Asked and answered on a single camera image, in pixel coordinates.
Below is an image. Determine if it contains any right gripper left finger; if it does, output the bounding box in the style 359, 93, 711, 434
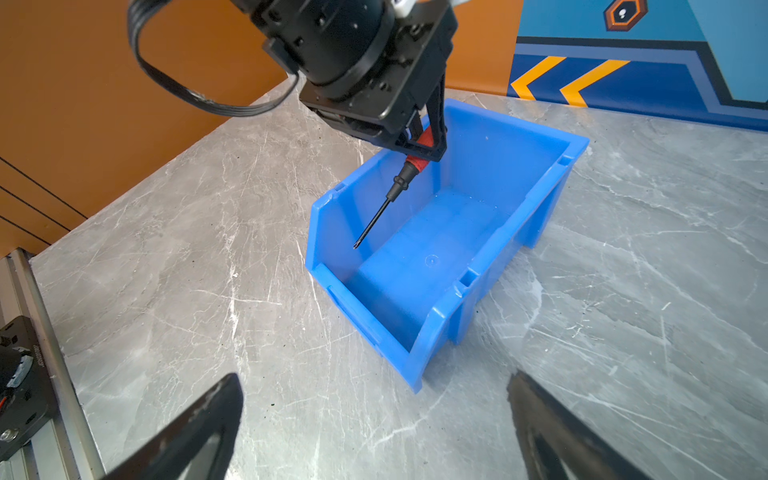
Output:
106, 373, 244, 479

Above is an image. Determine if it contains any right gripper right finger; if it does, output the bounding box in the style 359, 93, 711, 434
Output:
507, 370, 649, 480

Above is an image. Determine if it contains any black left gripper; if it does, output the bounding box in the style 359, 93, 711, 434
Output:
263, 1, 458, 162

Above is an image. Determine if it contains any red black screwdriver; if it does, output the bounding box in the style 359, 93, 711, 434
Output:
353, 155, 429, 249

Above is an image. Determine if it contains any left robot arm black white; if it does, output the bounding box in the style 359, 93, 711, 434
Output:
236, 0, 458, 162

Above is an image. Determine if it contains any blue plastic bin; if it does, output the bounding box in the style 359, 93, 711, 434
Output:
306, 99, 589, 391

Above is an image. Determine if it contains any front aluminium frame rail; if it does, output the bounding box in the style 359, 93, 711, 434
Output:
1, 248, 106, 479

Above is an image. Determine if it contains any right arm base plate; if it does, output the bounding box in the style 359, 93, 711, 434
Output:
1, 315, 59, 462

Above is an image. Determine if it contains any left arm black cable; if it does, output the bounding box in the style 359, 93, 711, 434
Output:
127, 0, 301, 118

